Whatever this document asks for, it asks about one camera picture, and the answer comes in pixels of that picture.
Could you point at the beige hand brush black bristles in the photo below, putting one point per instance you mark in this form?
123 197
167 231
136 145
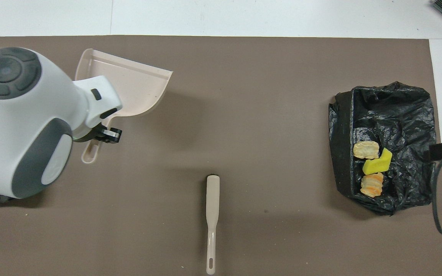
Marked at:
212 199

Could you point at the brown table mat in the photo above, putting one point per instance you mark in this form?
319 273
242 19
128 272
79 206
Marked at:
244 115

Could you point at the pale trash lump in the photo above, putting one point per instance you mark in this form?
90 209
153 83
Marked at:
366 150

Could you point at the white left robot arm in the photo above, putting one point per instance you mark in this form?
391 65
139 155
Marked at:
21 126

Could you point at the orange striped bread toy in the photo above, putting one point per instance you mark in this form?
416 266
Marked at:
372 184

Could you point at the beige plastic dustpan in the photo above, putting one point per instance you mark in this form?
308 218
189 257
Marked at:
136 88

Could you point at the left black plastic bag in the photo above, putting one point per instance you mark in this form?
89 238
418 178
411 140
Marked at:
397 107

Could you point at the yellow sponge piece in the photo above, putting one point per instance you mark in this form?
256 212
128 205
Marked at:
377 165

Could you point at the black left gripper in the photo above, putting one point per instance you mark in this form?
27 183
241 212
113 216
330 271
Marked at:
92 136

